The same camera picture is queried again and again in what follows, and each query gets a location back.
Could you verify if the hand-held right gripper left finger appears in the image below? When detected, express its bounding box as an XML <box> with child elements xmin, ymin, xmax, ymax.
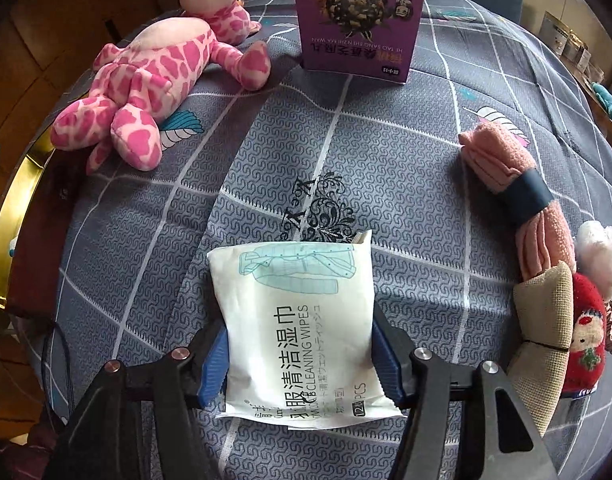
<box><xmin>43</xmin><ymin>317</ymin><xmax>231</xmax><ymax>480</ymax></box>

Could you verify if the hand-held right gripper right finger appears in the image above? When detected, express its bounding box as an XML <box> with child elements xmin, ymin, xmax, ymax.
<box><xmin>371</xmin><ymin>305</ymin><xmax>559</xmax><ymax>480</ymax></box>

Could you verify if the white wet wipes packet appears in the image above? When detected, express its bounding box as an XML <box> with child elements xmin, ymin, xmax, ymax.
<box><xmin>207</xmin><ymin>230</ymin><xmax>407</xmax><ymax>431</ymax></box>

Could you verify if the cream sock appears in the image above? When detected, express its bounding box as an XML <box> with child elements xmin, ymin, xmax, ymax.
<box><xmin>506</xmin><ymin>260</ymin><xmax>575</xmax><ymax>436</ymax></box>

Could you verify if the red santa sock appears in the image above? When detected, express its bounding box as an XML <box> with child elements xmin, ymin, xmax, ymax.
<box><xmin>560</xmin><ymin>272</ymin><xmax>609</xmax><ymax>396</ymax></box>

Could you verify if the teal soft toy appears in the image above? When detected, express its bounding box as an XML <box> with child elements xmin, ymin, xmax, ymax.
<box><xmin>590</xmin><ymin>80</ymin><xmax>612</xmax><ymax>123</ymax></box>

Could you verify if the grey checked printed blanket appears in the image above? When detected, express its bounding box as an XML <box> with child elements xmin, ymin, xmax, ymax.
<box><xmin>31</xmin><ymin>0</ymin><xmax>612</xmax><ymax>480</ymax></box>

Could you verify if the pink spotted giraffe plush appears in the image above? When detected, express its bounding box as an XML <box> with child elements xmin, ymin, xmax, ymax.
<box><xmin>50</xmin><ymin>0</ymin><xmax>273</xmax><ymax>176</ymax></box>

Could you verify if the wooden side table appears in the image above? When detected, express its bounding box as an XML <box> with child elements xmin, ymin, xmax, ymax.
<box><xmin>578</xmin><ymin>77</ymin><xmax>612</xmax><ymax>157</ymax></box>

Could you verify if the purple printed carton box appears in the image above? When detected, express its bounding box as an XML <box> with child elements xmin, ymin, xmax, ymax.
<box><xmin>289</xmin><ymin>0</ymin><xmax>429</xmax><ymax>86</ymax></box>

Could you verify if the row of small boxes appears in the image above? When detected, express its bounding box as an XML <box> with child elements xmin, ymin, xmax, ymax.
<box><xmin>540</xmin><ymin>10</ymin><xmax>607</xmax><ymax>82</ymax></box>

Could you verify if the black cable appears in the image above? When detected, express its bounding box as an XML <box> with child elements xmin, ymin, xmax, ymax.
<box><xmin>40</xmin><ymin>320</ymin><xmax>73</xmax><ymax>411</ymax></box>

